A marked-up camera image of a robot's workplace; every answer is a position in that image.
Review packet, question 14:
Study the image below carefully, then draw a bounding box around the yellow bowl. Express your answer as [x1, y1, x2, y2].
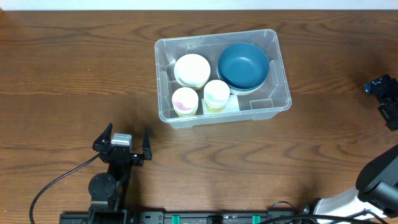
[180, 83, 205, 91]

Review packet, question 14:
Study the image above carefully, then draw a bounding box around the yellow cup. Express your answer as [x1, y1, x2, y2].
[205, 104, 224, 114]
[176, 111, 197, 117]

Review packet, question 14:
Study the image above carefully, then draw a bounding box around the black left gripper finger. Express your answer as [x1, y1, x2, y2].
[93, 123, 113, 152]
[142, 128, 152, 160]

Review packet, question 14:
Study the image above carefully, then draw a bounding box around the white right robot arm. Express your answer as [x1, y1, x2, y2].
[303, 74, 397, 220]

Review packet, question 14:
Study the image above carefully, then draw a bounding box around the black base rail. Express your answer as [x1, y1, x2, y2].
[58, 209, 322, 224]

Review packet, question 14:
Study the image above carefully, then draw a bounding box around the pale bowl under blue bowl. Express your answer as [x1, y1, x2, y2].
[227, 81, 266, 95]

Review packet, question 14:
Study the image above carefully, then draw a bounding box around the white bowl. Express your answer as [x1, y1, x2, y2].
[174, 54, 211, 86]

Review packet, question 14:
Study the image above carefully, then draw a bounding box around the pale mint cup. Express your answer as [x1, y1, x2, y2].
[204, 80, 230, 108]

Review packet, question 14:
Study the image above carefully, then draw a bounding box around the pink cup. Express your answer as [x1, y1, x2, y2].
[172, 87, 199, 115]

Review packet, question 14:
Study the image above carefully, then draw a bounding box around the black cable on left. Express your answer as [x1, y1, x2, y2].
[29, 152, 101, 224]

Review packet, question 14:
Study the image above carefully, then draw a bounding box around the dark blue bowl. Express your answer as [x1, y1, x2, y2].
[217, 42, 271, 91]

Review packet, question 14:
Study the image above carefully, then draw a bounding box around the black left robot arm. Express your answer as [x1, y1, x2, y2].
[88, 123, 152, 212]

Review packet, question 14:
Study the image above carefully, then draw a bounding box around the clear plastic storage container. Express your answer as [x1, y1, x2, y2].
[154, 29, 292, 129]

